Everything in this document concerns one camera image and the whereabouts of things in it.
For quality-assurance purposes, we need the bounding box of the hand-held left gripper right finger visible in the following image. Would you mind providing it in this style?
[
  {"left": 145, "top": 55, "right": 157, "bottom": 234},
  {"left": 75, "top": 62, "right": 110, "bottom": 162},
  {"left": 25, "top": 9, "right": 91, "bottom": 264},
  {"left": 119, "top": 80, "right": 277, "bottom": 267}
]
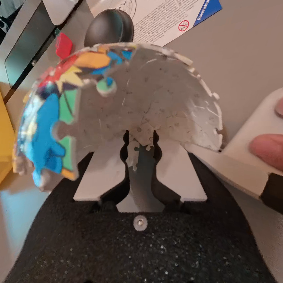
[{"left": 153, "top": 130, "right": 208, "bottom": 205}]

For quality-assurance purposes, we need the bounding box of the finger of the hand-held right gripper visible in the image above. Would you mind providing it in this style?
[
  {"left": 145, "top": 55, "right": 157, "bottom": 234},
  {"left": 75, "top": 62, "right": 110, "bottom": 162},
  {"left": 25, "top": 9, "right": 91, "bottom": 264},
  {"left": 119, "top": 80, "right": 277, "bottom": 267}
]
[{"left": 185, "top": 144, "right": 269, "bottom": 198}]

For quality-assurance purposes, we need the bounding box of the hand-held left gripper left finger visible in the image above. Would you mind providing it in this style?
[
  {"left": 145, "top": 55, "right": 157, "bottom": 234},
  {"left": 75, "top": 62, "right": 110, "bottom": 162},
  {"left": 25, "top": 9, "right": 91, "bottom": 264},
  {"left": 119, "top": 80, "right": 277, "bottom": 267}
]
[{"left": 73, "top": 130, "right": 130, "bottom": 203}]

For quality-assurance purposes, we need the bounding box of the white-backed puzzle piece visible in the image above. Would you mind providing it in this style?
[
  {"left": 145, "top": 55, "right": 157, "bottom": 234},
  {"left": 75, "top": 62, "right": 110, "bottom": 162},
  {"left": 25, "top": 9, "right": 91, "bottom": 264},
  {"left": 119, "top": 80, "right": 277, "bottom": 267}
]
[{"left": 126, "top": 139, "right": 154, "bottom": 172}]

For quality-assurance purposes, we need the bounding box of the colourful puzzle ball shell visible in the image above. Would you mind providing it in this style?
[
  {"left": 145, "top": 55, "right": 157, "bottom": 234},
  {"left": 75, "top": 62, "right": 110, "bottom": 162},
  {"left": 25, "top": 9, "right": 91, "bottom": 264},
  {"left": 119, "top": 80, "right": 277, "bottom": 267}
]
[{"left": 12, "top": 42, "right": 223, "bottom": 191}]

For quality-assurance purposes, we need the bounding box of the black round ball stand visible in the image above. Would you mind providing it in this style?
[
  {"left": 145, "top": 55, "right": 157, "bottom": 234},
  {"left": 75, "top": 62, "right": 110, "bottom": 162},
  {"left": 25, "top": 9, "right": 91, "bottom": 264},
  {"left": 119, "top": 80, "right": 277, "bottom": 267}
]
[{"left": 84, "top": 10, "right": 134, "bottom": 48}]

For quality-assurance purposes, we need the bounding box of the person's right hand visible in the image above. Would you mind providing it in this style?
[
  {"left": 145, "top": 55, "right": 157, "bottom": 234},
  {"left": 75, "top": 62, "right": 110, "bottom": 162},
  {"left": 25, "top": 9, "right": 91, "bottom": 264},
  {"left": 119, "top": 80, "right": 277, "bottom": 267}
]
[{"left": 249, "top": 99, "right": 283, "bottom": 172}]

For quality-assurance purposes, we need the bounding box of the yellow plastic bin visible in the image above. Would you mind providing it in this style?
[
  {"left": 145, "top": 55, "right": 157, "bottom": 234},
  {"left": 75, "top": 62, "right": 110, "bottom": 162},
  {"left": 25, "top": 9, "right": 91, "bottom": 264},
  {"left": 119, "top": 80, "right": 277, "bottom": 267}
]
[{"left": 0, "top": 82, "right": 16, "bottom": 184}]

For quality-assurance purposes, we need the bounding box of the white paper leaflet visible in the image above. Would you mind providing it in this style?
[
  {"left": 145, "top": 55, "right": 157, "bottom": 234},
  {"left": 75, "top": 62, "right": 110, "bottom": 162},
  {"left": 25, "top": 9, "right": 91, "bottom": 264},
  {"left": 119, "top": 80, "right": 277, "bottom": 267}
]
[{"left": 85, "top": 0, "right": 222, "bottom": 47}]

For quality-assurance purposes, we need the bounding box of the small red plastic piece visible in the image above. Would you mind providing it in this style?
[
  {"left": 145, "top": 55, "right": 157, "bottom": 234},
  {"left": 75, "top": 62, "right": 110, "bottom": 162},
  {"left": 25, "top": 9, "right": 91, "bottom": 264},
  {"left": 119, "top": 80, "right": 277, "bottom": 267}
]
[{"left": 55, "top": 33, "right": 73, "bottom": 59}]

